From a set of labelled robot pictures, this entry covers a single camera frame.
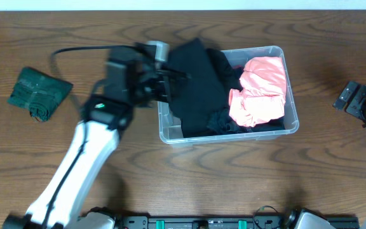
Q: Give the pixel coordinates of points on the red navy plaid cloth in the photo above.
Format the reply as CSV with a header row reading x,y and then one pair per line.
x,y
238,68

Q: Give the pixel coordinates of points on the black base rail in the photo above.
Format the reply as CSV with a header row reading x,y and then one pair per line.
x,y
143,222

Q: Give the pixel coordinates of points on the dark green cloth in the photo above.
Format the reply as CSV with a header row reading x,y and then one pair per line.
x,y
38,93

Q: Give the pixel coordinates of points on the pink cloth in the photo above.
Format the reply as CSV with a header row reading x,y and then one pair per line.
x,y
263,94

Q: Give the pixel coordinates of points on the black cloth with tape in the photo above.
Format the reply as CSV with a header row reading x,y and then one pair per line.
x,y
203,92

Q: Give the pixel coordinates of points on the clear plastic storage bin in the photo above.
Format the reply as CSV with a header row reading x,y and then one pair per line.
x,y
170,126

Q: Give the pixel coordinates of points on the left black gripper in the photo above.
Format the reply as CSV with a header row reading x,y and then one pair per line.
x,y
164,84

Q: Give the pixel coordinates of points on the dark navy cloth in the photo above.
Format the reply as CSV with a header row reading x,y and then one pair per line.
x,y
221,123

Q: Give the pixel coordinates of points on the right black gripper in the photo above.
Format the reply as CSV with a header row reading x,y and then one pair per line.
x,y
358,107

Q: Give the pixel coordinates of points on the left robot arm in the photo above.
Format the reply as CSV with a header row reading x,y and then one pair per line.
x,y
135,76

